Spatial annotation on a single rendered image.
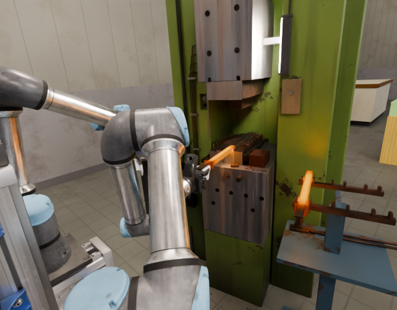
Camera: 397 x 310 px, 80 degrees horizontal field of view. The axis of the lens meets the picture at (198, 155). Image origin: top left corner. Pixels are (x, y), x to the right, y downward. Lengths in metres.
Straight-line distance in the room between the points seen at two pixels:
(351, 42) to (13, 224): 1.74
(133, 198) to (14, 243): 0.32
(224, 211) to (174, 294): 1.00
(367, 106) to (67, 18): 6.31
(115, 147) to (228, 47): 0.82
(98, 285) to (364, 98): 6.82
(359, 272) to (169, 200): 0.83
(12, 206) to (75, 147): 3.50
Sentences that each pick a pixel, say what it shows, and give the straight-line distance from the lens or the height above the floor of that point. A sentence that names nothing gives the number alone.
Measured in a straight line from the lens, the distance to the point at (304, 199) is 0.99.
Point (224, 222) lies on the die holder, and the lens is 1.49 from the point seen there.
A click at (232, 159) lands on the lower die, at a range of 1.35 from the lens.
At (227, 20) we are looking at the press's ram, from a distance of 1.30.
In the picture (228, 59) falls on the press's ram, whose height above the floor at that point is 1.47.
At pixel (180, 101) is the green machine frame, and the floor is 1.25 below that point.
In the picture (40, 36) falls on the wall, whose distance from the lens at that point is 4.00.
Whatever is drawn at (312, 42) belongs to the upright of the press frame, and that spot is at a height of 1.52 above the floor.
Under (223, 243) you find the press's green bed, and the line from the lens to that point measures 1.58.
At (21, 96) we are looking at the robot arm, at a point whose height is 1.37.
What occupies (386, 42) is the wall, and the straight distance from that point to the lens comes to 11.89.
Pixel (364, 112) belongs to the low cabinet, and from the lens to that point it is 7.04.
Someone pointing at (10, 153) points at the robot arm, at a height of 1.19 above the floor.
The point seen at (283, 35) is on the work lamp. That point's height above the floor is 1.56.
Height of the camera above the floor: 1.40
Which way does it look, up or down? 18 degrees down
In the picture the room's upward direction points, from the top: 4 degrees counter-clockwise
